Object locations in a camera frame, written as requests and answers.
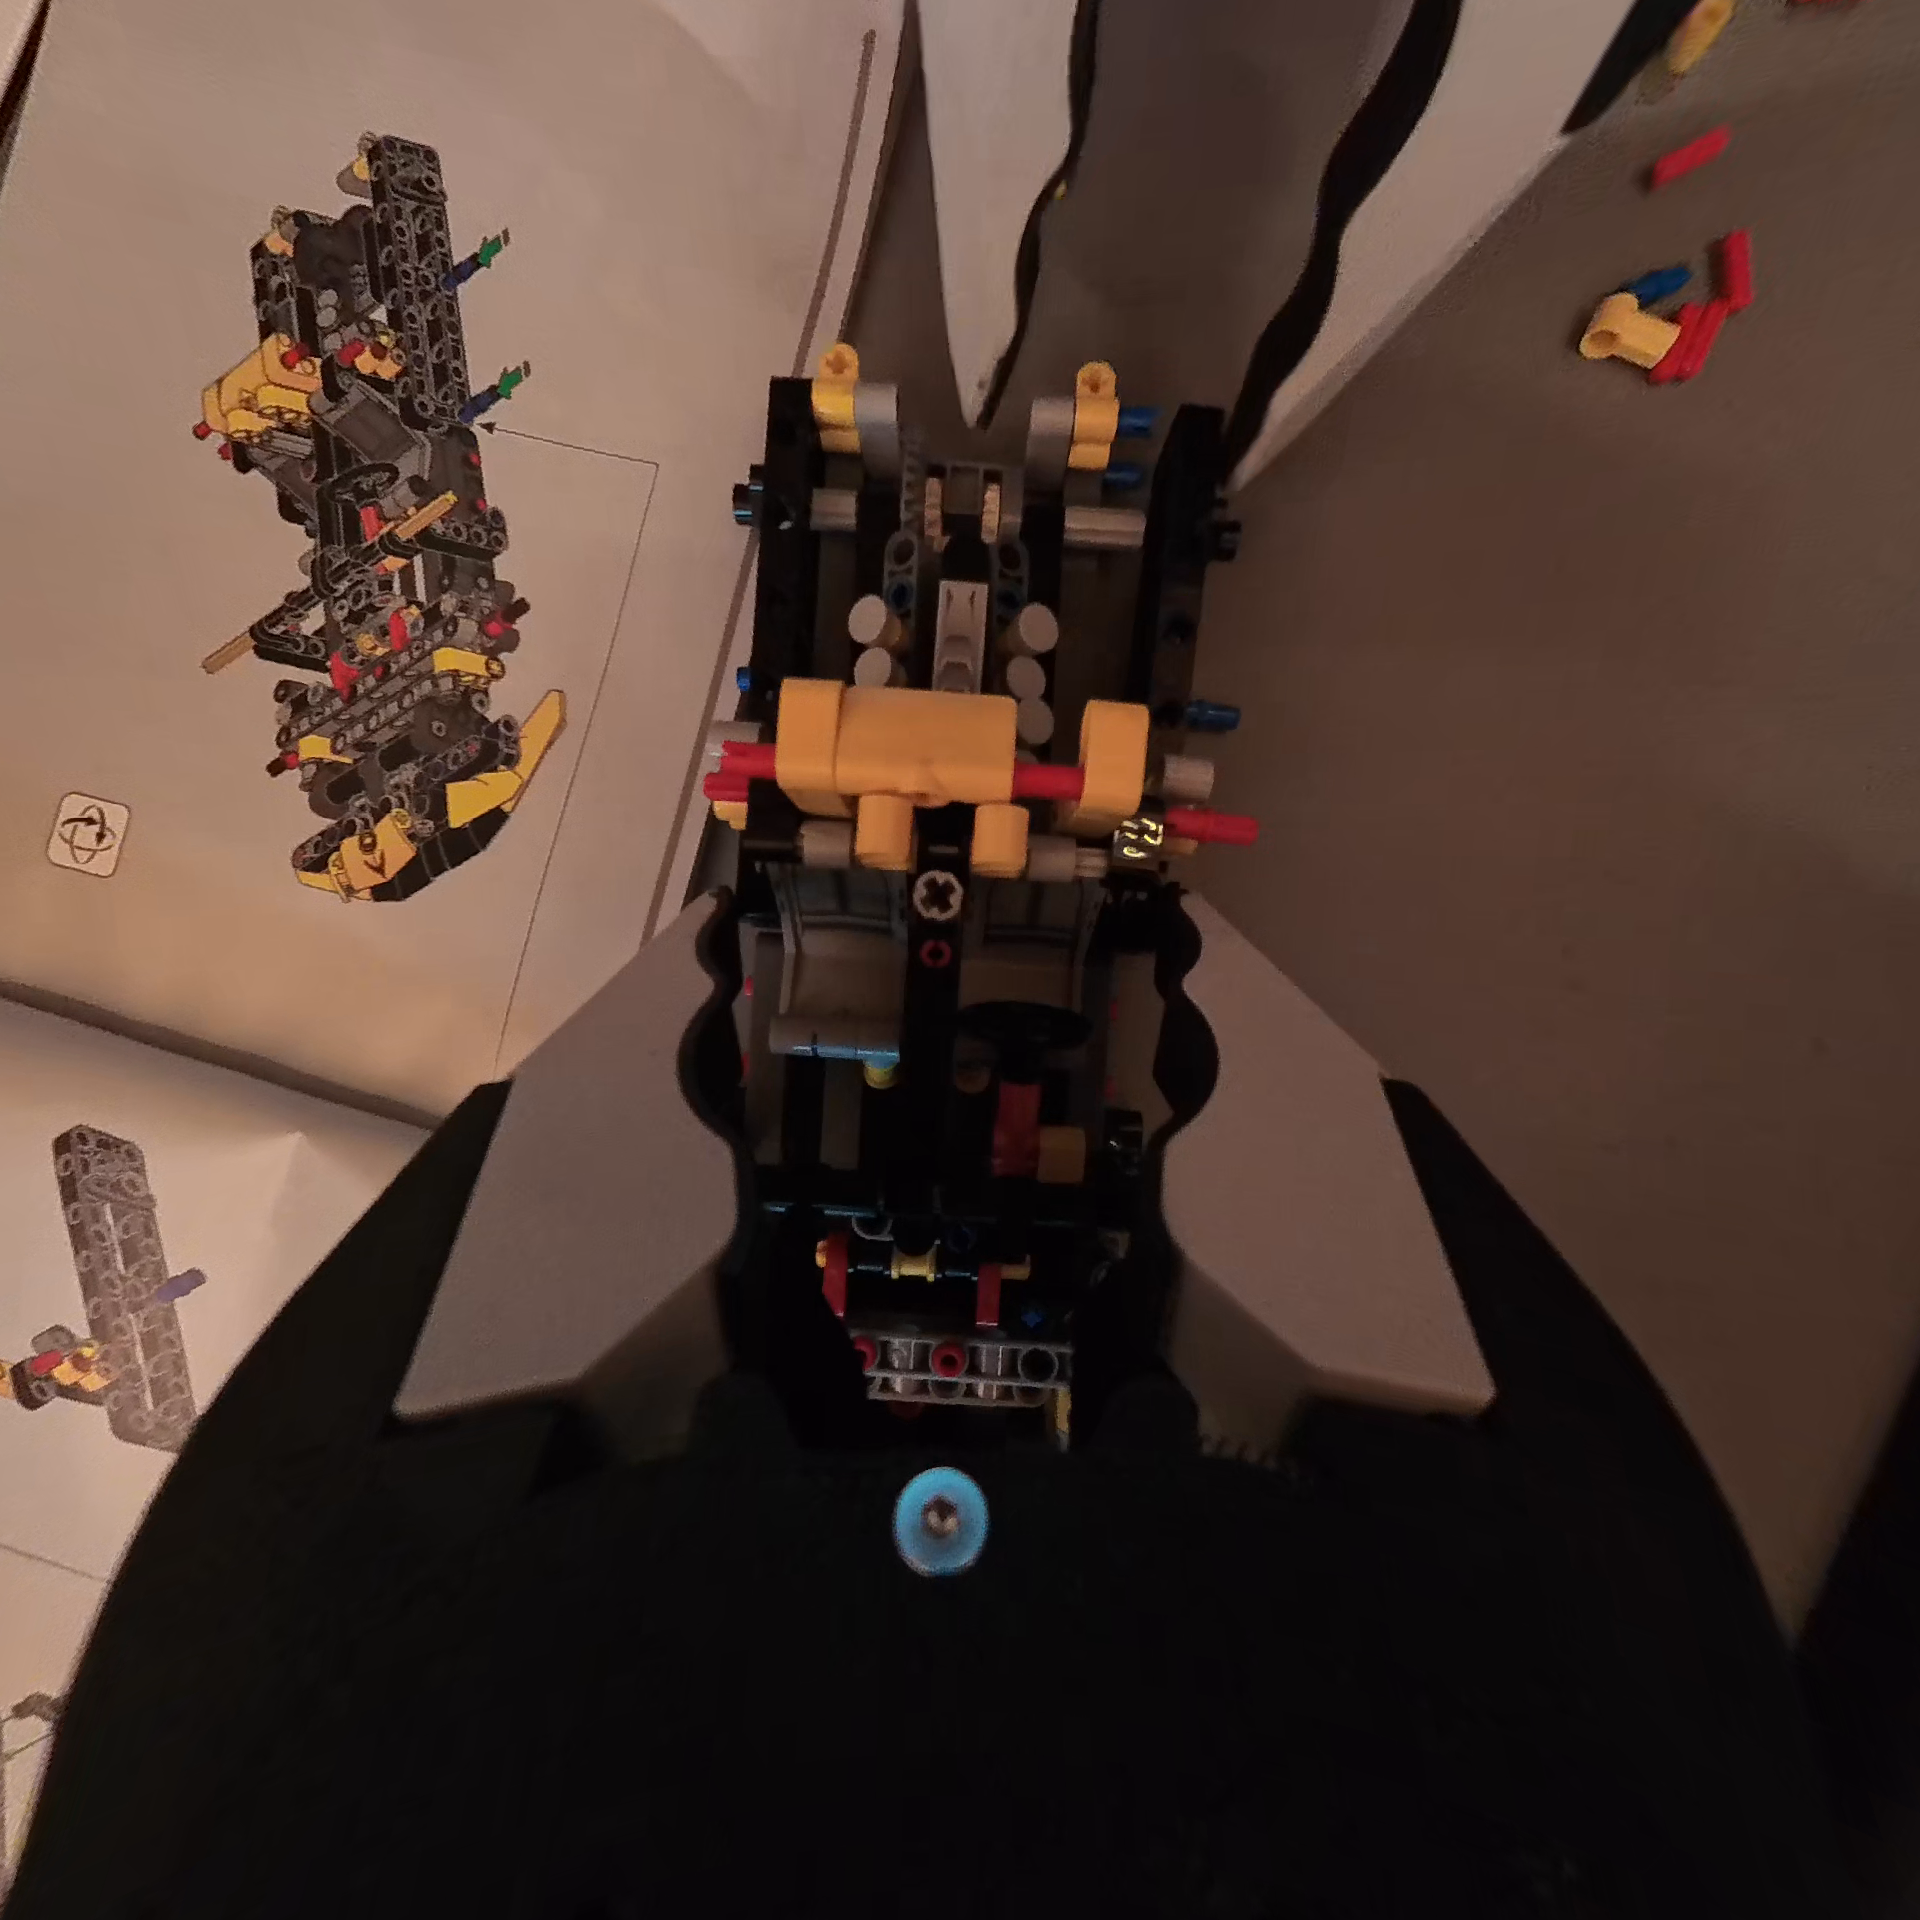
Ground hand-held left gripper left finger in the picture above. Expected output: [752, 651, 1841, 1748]
[393, 885, 748, 1419]

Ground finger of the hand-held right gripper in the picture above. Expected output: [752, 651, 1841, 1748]
[913, 0, 1105, 431]
[1217, 0, 1644, 488]

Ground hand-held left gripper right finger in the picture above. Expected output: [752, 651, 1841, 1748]
[1153, 885, 1501, 1414]

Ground partly built lego car chassis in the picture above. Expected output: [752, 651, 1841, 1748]
[701, 342, 1262, 1448]

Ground scattered lego pins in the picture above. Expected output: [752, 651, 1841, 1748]
[1574, 0, 1854, 384]

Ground open instruction booklet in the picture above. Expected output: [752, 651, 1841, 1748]
[0, 0, 920, 1847]

